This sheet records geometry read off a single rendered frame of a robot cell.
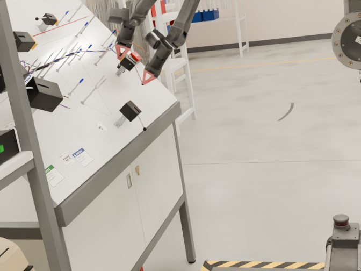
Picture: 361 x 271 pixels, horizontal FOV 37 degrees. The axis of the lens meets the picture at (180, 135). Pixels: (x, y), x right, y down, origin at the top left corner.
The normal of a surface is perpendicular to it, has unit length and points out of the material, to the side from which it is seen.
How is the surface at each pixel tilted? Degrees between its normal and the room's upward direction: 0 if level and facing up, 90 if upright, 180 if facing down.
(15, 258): 72
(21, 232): 90
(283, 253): 0
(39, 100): 129
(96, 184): 90
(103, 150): 52
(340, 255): 0
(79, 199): 90
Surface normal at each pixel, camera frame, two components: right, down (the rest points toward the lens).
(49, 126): 0.65, -0.63
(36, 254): -0.28, 0.31
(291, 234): -0.14, -0.95
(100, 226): 0.95, -0.05
